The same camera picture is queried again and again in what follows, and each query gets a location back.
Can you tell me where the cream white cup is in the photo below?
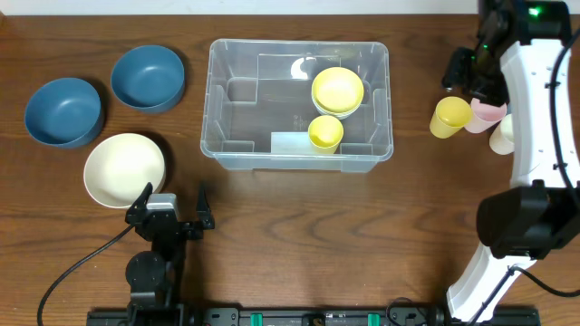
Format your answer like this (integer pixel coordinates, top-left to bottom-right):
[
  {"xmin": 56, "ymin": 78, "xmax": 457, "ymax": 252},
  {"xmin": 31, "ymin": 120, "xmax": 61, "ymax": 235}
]
[{"xmin": 489, "ymin": 114, "xmax": 515, "ymax": 155}]

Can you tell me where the cream bowl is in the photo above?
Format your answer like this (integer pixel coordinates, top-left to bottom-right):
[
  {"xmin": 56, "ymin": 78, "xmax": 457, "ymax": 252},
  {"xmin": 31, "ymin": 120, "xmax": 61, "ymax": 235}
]
[{"xmin": 83, "ymin": 133, "xmax": 166, "ymax": 208}]

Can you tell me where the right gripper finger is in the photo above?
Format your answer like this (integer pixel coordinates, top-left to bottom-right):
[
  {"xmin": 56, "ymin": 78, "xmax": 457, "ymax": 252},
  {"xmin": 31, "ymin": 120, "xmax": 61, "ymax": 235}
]
[
  {"xmin": 441, "ymin": 47, "xmax": 474, "ymax": 93},
  {"xmin": 470, "ymin": 83, "xmax": 509, "ymax": 107}
]

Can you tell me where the yellow cup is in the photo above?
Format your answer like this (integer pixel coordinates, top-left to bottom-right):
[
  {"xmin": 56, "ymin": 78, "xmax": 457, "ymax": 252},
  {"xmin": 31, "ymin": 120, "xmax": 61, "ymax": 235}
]
[
  {"xmin": 430, "ymin": 96, "xmax": 472, "ymax": 139},
  {"xmin": 307, "ymin": 115, "xmax": 344, "ymax": 154}
]

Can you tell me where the white small bowl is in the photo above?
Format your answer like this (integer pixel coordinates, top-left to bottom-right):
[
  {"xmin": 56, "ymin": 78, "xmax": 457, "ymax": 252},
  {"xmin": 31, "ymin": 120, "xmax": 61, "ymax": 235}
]
[{"xmin": 336, "ymin": 110, "xmax": 356, "ymax": 120}]

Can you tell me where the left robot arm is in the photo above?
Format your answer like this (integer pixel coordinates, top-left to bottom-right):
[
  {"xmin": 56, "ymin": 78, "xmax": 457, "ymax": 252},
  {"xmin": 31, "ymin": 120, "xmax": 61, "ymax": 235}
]
[{"xmin": 125, "ymin": 184, "xmax": 215, "ymax": 326}]

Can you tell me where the yellow small bowl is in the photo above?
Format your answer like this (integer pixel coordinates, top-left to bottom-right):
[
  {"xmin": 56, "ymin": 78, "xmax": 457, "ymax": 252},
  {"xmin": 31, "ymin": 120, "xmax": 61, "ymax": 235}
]
[{"xmin": 311, "ymin": 67, "xmax": 364, "ymax": 115}]

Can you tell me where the dark blue bowl right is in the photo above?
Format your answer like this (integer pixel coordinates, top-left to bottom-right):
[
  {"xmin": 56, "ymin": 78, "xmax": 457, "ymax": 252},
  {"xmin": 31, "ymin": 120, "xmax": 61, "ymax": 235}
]
[{"xmin": 111, "ymin": 45, "xmax": 186, "ymax": 114}]

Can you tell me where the dark blue bowl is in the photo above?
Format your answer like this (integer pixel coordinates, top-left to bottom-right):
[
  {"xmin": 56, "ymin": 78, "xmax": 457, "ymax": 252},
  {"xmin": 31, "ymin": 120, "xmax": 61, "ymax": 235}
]
[
  {"xmin": 24, "ymin": 78, "xmax": 105, "ymax": 149},
  {"xmin": 111, "ymin": 45, "xmax": 186, "ymax": 114}
]

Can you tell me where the light grey small bowl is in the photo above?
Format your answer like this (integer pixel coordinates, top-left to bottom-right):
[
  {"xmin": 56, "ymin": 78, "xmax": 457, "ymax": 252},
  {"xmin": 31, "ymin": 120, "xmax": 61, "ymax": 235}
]
[{"xmin": 312, "ymin": 101, "xmax": 363, "ymax": 117}]

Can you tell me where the yellow cup front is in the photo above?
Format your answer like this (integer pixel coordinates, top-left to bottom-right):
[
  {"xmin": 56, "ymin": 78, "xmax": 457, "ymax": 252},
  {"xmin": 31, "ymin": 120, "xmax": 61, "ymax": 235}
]
[{"xmin": 307, "ymin": 115, "xmax": 344, "ymax": 154}]

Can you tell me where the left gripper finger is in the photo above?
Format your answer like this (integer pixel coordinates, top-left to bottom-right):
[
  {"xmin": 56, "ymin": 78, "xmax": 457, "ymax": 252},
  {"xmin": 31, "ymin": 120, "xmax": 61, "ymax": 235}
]
[
  {"xmin": 125, "ymin": 182, "xmax": 153, "ymax": 225},
  {"xmin": 196, "ymin": 184, "xmax": 215, "ymax": 229}
]

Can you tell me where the left black cable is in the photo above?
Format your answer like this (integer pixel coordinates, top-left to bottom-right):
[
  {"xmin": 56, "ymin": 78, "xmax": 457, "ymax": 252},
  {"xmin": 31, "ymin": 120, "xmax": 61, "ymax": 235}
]
[{"xmin": 36, "ymin": 225, "xmax": 136, "ymax": 326}]

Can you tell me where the dark blue bowl left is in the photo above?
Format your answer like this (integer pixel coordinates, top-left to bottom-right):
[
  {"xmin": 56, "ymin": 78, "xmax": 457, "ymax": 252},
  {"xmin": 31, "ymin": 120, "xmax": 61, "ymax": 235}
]
[{"xmin": 24, "ymin": 78, "xmax": 105, "ymax": 149}]

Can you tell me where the clear plastic storage container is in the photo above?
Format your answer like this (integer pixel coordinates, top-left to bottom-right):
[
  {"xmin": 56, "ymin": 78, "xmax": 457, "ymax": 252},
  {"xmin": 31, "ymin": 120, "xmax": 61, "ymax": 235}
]
[{"xmin": 200, "ymin": 39, "xmax": 394, "ymax": 173}]

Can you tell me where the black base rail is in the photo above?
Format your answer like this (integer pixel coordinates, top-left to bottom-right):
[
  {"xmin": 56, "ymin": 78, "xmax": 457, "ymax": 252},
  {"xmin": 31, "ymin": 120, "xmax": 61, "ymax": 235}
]
[{"xmin": 85, "ymin": 305, "xmax": 542, "ymax": 326}]

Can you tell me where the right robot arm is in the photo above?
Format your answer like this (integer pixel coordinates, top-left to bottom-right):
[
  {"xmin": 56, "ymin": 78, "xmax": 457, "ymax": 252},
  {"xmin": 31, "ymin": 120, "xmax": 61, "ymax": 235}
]
[{"xmin": 441, "ymin": 0, "xmax": 579, "ymax": 325}]

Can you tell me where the pink cup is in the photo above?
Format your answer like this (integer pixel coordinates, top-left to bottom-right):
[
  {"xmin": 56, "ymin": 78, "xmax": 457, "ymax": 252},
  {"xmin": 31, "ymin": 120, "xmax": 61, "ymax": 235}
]
[{"xmin": 465, "ymin": 98, "xmax": 508, "ymax": 134}]

